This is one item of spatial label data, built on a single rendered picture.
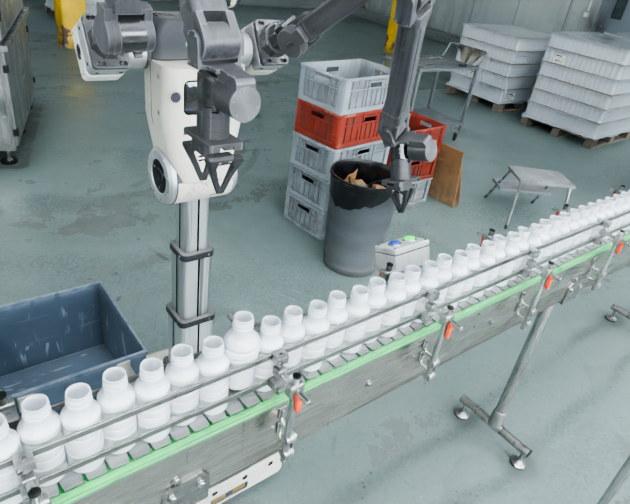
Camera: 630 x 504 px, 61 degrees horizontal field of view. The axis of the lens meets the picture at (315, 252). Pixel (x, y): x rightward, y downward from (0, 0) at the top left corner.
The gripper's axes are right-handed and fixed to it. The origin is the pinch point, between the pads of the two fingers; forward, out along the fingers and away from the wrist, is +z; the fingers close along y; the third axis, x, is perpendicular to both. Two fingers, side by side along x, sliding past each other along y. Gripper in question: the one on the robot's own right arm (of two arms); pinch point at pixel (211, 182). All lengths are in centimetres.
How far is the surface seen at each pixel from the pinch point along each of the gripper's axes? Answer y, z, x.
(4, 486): 18, 34, -43
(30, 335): -42, 56, -27
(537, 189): -117, 118, 378
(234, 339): 15.6, 24.4, -3.1
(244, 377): 17.6, 33.0, -1.5
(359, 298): 16.8, 25.0, 27.6
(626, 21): -371, 15, 1025
